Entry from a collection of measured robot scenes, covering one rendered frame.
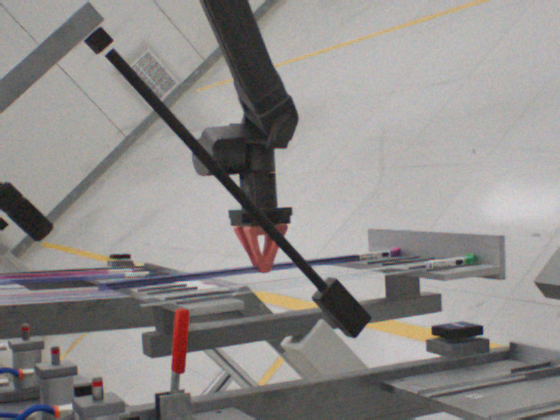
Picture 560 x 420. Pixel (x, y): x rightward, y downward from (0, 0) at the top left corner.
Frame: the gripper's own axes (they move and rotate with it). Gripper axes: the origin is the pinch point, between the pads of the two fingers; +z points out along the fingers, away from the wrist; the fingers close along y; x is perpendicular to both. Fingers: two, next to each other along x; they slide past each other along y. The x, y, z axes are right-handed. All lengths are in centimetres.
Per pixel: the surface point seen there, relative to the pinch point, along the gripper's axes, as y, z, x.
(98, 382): 69, -1, -43
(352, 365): 10.7, 14.9, 8.6
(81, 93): -701, -122, 147
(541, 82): -126, -50, 187
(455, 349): 37.9, 8.3, 6.4
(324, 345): 10.8, 11.2, 4.0
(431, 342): 34.2, 7.9, 5.8
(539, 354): 43.0, 9.4, 14.8
